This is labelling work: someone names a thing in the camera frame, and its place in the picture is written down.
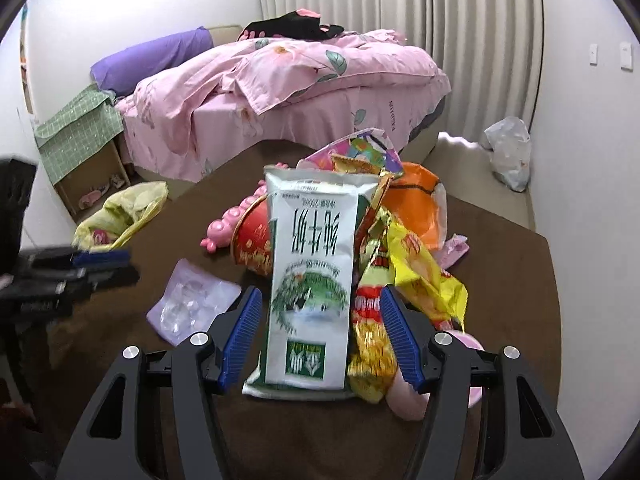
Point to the pink floral duvet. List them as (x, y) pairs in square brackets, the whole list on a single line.
[(280, 90)]

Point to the red yellow noodle packet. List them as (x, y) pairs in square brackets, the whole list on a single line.
[(367, 340)]

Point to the colourful wall poster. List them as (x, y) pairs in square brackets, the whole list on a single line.
[(25, 60)]

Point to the white plastic bag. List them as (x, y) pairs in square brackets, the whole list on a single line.
[(510, 155)]

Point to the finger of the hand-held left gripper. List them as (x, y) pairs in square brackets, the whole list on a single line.
[(100, 258), (115, 277)]

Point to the clear plastic tray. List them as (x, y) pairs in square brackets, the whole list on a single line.
[(190, 300)]

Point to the colourful torn snack packet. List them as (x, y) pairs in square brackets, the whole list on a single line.
[(360, 152)]

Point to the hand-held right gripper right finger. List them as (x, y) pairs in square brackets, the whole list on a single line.
[(397, 330)]

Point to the white pleated curtain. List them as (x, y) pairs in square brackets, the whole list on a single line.
[(425, 15)]

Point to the small pink wrapper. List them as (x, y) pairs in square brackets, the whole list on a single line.
[(452, 250)]

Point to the white wall switch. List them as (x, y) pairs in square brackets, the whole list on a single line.
[(594, 54), (625, 54)]

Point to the yellow snack packet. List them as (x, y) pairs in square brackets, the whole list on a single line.
[(425, 275)]

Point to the orange snack bag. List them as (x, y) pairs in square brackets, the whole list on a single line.
[(415, 205)]

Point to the red gold snack packet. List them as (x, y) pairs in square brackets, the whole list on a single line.
[(252, 240)]

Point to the wooden nightstand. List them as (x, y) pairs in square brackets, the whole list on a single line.
[(87, 177)]

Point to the green checkered cloth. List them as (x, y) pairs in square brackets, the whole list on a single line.
[(75, 130)]

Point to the black pink garment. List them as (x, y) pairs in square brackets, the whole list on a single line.
[(290, 25)]

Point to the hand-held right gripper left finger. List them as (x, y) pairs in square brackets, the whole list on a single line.
[(242, 335)]

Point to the yellow plastic bag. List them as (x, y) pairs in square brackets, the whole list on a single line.
[(120, 215)]

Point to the pink round cup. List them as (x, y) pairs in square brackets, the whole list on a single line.
[(405, 402)]

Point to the purple pillow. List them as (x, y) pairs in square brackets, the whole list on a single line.
[(145, 60)]

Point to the pink caterpillar toy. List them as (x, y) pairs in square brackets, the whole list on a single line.
[(230, 220)]

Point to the white green milk pouch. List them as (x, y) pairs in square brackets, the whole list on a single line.
[(310, 270)]

